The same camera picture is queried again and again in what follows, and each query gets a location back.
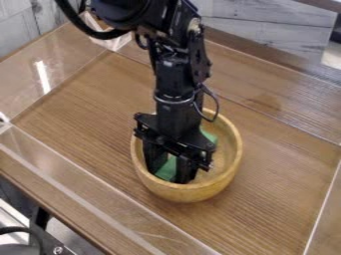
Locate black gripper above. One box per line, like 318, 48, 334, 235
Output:
134, 99, 217, 184

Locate green rectangular block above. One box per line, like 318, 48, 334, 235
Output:
154, 128, 217, 184

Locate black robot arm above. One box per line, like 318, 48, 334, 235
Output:
91, 0, 215, 184

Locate brown wooden bowl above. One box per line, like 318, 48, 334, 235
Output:
131, 115, 243, 203

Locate clear acrylic tray walls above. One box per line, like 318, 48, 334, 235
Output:
0, 26, 341, 255

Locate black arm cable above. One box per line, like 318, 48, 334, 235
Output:
191, 83, 221, 124

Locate black table leg frame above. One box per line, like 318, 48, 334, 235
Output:
29, 206, 76, 255

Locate black cable on floor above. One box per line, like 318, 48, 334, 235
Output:
0, 226, 45, 255

